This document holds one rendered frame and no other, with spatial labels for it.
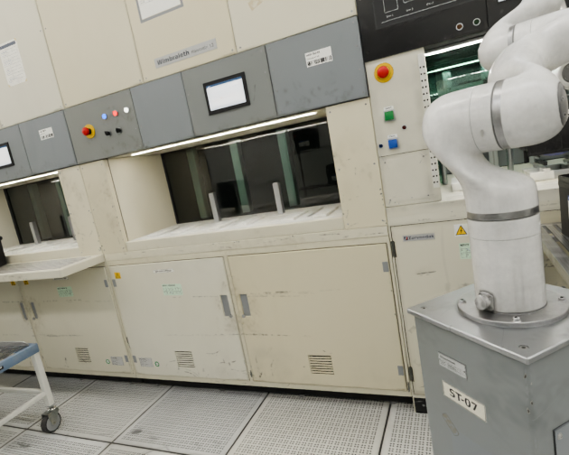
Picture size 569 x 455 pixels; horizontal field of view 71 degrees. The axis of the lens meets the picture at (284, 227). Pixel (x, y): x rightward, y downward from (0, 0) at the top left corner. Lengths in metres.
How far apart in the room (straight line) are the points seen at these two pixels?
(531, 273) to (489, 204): 0.14
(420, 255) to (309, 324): 0.57
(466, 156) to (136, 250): 1.73
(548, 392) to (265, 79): 1.35
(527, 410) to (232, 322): 1.43
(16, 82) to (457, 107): 2.27
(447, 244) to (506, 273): 0.77
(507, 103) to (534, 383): 0.45
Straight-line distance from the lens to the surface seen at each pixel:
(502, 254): 0.81
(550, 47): 1.07
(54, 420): 2.51
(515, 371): 0.78
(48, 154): 2.48
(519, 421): 0.83
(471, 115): 0.79
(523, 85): 0.78
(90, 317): 2.59
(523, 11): 1.24
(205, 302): 2.02
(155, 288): 2.17
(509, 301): 0.84
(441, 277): 1.62
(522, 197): 0.80
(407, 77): 1.55
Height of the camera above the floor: 1.12
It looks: 10 degrees down
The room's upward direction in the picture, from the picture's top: 11 degrees counter-clockwise
